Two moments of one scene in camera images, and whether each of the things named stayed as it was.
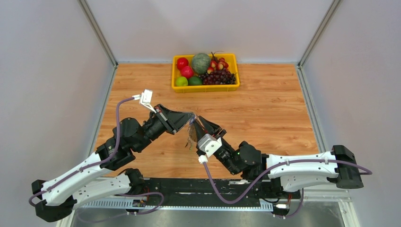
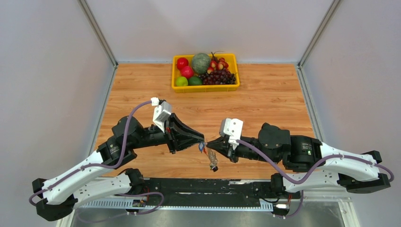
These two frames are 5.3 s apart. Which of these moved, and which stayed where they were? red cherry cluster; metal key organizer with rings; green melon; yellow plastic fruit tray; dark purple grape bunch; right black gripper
Moved: metal key organizer with rings; right black gripper
Stayed: green melon; yellow plastic fruit tray; dark purple grape bunch; red cherry cluster
